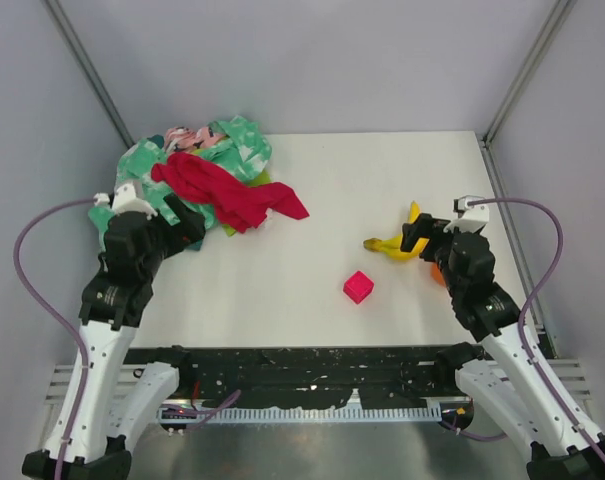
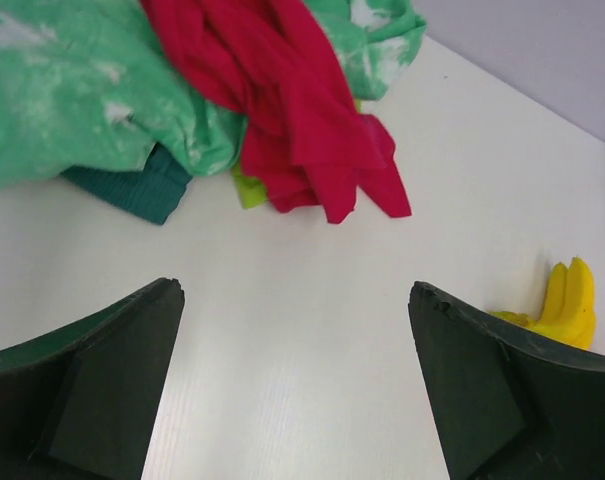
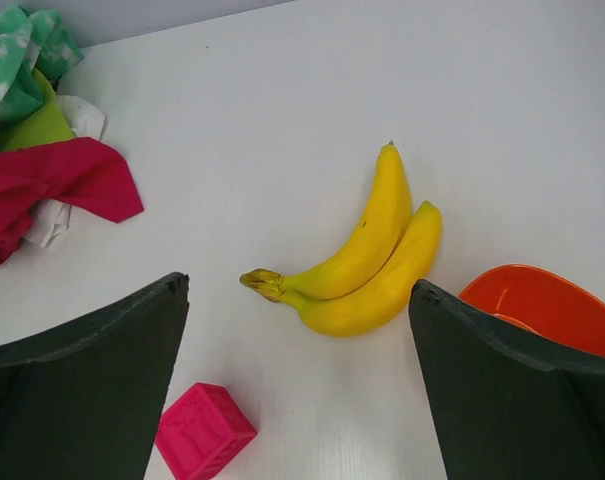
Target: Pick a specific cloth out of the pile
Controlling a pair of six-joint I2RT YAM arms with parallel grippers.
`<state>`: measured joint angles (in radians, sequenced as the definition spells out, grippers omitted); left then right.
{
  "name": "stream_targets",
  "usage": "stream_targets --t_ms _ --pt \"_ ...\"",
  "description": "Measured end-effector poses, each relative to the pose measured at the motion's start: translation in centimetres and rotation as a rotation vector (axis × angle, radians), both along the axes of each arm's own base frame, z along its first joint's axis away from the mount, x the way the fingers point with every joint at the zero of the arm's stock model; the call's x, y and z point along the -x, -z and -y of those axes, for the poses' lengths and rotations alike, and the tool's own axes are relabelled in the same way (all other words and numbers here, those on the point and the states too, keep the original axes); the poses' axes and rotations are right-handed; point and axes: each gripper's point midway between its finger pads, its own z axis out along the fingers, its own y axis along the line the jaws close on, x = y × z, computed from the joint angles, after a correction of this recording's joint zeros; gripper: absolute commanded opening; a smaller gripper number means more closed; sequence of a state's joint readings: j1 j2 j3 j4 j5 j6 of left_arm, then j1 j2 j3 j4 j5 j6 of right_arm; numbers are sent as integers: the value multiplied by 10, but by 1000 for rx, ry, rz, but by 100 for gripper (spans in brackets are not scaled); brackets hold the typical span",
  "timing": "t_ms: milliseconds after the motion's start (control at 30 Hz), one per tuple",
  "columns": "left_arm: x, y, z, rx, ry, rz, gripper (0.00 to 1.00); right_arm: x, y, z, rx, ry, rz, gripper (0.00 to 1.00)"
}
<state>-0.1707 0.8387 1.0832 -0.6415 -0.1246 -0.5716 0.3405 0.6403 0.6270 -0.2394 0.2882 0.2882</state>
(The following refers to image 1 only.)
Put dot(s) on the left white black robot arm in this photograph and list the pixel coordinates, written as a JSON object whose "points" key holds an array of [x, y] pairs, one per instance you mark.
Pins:
{"points": [[94, 436]]}

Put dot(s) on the green white tie-dye cloth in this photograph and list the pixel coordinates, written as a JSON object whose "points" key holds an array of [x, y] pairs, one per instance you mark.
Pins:
{"points": [[245, 153]]}

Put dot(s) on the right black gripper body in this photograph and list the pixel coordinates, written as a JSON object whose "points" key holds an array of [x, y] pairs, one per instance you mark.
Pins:
{"points": [[420, 232]]}

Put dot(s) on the aluminium rail front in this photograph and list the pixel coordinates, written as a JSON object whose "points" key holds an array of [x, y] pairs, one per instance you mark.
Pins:
{"points": [[568, 371]]}

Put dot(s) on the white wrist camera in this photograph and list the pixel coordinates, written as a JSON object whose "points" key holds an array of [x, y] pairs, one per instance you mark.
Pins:
{"points": [[472, 215], [127, 197]]}

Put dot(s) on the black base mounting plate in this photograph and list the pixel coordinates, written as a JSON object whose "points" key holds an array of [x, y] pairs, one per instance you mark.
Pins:
{"points": [[323, 378]]}

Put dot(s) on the yellow banana bunch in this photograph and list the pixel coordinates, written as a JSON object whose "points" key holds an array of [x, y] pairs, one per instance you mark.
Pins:
{"points": [[391, 248]]}

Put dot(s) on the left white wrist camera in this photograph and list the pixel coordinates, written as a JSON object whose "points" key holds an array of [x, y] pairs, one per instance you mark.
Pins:
{"points": [[127, 197]]}

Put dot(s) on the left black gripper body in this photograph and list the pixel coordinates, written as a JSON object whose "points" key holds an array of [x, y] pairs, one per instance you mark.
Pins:
{"points": [[180, 220]]}

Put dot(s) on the right aluminium frame post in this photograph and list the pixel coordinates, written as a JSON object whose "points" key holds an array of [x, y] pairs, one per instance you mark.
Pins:
{"points": [[557, 16]]}

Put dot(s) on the white slotted cable duct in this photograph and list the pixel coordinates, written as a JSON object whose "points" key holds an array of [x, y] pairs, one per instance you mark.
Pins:
{"points": [[351, 413]]}

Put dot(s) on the pink cube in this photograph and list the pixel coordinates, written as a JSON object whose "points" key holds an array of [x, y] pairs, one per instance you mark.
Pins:
{"points": [[358, 287]]}

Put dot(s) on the lime green cloth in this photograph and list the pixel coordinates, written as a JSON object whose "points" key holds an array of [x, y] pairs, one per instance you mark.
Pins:
{"points": [[263, 178]]}

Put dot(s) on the left aluminium frame post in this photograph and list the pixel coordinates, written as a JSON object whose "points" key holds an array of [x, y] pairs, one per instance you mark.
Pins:
{"points": [[68, 33]]}

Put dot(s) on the aluminium frame post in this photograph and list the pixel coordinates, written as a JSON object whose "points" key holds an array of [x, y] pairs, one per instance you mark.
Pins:
{"points": [[557, 16], [68, 33]]}

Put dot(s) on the pink patterned cloth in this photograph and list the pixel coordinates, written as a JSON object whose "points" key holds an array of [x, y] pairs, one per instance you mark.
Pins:
{"points": [[185, 139]]}

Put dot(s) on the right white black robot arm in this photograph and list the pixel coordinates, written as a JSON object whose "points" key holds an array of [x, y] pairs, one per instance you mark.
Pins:
{"points": [[516, 386]]}

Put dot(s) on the red cloth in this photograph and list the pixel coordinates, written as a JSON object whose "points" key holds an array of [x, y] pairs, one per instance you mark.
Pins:
{"points": [[235, 204]]}

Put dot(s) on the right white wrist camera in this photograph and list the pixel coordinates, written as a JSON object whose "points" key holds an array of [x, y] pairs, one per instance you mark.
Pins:
{"points": [[472, 215]]}

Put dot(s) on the orange plastic cup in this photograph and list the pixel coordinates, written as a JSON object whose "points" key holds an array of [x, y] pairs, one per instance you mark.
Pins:
{"points": [[437, 275]]}

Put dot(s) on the dark teal cloth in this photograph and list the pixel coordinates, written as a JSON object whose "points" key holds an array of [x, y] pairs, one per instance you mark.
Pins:
{"points": [[195, 246]]}

